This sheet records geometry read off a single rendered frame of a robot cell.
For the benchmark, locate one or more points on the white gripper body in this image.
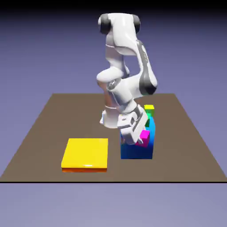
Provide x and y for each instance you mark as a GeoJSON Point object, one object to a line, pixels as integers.
{"type": "Point", "coordinates": [137, 126]}

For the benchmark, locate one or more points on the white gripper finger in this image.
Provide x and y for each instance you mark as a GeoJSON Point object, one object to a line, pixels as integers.
{"type": "Point", "coordinates": [140, 141]}

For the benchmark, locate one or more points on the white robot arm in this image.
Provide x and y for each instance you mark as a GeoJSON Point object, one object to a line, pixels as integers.
{"type": "Point", "coordinates": [124, 32]}

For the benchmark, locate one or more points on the small magenta cube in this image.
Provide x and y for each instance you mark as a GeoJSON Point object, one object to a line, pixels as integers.
{"type": "Point", "coordinates": [144, 140]}

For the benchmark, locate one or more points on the small green cube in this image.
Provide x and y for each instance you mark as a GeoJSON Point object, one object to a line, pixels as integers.
{"type": "Point", "coordinates": [147, 122]}

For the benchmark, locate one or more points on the small lime cube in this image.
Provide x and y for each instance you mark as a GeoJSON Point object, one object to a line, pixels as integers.
{"type": "Point", "coordinates": [149, 108]}

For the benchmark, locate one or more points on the large blue box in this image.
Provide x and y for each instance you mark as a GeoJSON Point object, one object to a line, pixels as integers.
{"type": "Point", "coordinates": [136, 152]}

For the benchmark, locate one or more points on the large yellow box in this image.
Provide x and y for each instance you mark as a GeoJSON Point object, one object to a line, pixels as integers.
{"type": "Point", "coordinates": [86, 152]}

